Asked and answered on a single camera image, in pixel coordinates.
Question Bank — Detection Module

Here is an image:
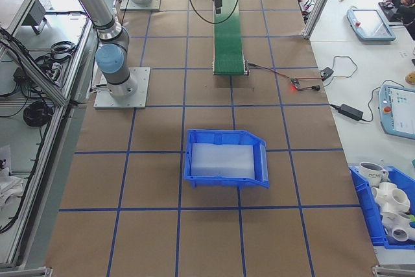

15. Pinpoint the green belt conveyor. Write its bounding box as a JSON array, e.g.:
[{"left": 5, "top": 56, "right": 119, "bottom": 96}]
[{"left": 212, "top": 0, "right": 250, "bottom": 77}]

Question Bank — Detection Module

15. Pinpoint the power strip with orange plugs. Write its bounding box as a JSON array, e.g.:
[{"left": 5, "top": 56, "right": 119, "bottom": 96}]
[{"left": 298, "top": 0, "right": 317, "bottom": 15}]

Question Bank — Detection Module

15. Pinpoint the light blue teach pendant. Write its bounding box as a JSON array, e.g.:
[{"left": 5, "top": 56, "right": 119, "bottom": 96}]
[
  {"left": 346, "top": 6, "right": 397, "bottom": 43},
  {"left": 375, "top": 84, "right": 415, "bottom": 137}
]

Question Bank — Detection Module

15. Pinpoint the black power adapter brick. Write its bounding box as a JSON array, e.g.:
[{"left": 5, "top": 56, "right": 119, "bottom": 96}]
[{"left": 338, "top": 103, "right": 364, "bottom": 121}]

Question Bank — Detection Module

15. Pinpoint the grey metal box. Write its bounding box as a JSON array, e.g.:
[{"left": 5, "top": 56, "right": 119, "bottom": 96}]
[{"left": 21, "top": 0, "right": 49, "bottom": 34}]

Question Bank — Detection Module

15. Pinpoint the blue plastic storage bin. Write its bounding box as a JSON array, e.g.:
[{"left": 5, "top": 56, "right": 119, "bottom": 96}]
[{"left": 183, "top": 128, "right": 270, "bottom": 191}]

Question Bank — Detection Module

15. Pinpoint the white printed mug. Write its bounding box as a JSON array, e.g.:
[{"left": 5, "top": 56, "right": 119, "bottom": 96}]
[{"left": 358, "top": 162, "right": 390, "bottom": 183}]

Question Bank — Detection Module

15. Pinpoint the blue plastic parts crate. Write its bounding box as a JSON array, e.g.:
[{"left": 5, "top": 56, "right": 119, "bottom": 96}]
[{"left": 348, "top": 165, "right": 415, "bottom": 249}]

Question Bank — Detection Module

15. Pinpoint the white PVC cross fitting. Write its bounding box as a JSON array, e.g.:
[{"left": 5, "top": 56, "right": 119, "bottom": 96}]
[{"left": 371, "top": 182, "right": 411, "bottom": 213}]

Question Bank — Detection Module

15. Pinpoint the white crumpled cloth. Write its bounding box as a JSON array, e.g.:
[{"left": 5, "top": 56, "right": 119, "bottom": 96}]
[{"left": 0, "top": 145, "right": 25, "bottom": 206}]

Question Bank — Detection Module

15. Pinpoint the white PVC pipe fitting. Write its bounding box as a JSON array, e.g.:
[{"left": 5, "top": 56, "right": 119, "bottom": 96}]
[{"left": 381, "top": 210, "right": 415, "bottom": 244}]

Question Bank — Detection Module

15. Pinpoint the white square base plate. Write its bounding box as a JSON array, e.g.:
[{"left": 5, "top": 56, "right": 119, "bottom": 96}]
[
  {"left": 119, "top": 0, "right": 162, "bottom": 12},
  {"left": 93, "top": 67, "right": 152, "bottom": 110}
]

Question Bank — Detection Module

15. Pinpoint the red black power wire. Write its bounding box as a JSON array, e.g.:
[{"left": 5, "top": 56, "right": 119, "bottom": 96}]
[{"left": 246, "top": 62, "right": 292, "bottom": 82}]

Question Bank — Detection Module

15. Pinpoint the aluminium profile post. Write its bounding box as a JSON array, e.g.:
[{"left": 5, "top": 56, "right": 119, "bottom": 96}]
[{"left": 303, "top": 0, "right": 340, "bottom": 40}]

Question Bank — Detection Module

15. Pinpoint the black cable coil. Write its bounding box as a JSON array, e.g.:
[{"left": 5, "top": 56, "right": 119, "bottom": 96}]
[
  {"left": 22, "top": 100, "right": 54, "bottom": 127},
  {"left": 50, "top": 40, "right": 78, "bottom": 60}
]

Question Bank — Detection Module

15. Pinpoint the aluminium corner rail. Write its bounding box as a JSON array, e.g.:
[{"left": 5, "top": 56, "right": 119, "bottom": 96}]
[
  {"left": 0, "top": 265, "right": 53, "bottom": 277},
  {"left": 372, "top": 264, "right": 415, "bottom": 277}
]

